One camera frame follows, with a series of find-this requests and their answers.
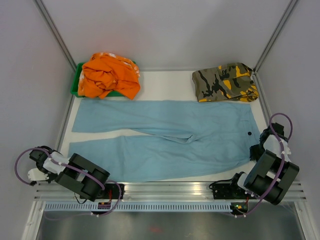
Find light blue trousers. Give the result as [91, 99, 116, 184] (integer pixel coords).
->
[68, 98, 260, 182]

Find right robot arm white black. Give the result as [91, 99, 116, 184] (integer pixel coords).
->
[227, 123, 300, 205]

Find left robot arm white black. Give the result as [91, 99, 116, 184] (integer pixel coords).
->
[27, 146, 110, 202]

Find camouflage folded trousers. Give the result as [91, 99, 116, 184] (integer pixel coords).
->
[192, 62, 259, 103]

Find orange trousers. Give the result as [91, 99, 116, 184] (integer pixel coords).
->
[77, 52, 141, 100]

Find green plastic bin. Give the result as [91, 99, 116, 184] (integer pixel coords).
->
[70, 62, 124, 98]

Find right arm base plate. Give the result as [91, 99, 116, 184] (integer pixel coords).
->
[208, 181, 251, 200]

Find aluminium front rail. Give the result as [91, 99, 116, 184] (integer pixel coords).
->
[34, 180, 307, 201]

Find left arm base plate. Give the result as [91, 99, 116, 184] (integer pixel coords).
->
[97, 183, 125, 200]

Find right aluminium frame post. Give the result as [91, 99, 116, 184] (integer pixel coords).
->
[254, 0, 300, 73]

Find aluminium frame post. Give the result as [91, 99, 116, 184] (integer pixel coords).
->
[254, 0, 300, 73]
[33, 0, 77, 72]

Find slotted cable duct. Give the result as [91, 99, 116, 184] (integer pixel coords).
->
[44, 201, 232, 213]

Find left aluminium frame post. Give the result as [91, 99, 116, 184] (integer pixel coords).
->
[33, 0, 77, 72]

